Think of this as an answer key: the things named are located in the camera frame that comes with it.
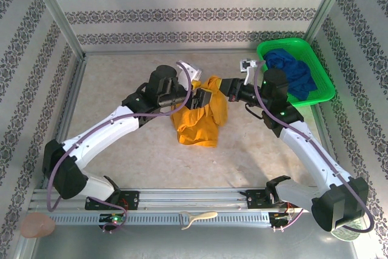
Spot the yellow-orange t-shirt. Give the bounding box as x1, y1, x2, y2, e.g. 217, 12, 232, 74
169, 75, 229, 148

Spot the blue cloth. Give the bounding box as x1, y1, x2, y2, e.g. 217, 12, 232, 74
263, 48, 318, 102

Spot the green plastic basket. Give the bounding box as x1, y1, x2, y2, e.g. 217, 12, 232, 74
256, 37, 336, 108

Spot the circuit board with green light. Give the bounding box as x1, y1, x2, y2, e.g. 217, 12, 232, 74
99, 213, 125, 224
271, 211, 297, 223

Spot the cream plastic hook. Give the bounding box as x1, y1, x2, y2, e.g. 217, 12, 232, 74
181, 210, 218, 230

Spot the patterned tape roll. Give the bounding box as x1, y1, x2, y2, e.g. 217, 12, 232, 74
329, 218, 365, 242

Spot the pink translucent cup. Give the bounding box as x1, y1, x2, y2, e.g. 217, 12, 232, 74
20, 212, 56, 238

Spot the black cable loop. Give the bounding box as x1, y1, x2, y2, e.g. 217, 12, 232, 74
244, 103, 265, 121

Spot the aluminium frame rail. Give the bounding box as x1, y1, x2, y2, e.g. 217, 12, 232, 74
310, 106, 344, 178
41, 55, 89, 189
84, 47, 259, 57

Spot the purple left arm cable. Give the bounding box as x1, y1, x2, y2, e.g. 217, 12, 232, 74
47, 61, 193, 233

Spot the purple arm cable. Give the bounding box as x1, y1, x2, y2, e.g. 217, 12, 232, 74
47, 61, 193, 233
253, 60, 375, 234

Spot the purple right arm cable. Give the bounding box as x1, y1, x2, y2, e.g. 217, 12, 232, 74
253, 60, 375, 234

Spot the aluminium frame post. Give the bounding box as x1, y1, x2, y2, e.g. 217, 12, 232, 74
303, 0, 355, 42
25, 0, 88, 57

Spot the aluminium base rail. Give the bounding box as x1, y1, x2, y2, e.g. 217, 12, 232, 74
28, 187, 355, 212

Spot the slotted grey cable duct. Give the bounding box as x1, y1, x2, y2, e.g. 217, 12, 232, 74
48, 212, 271, 227

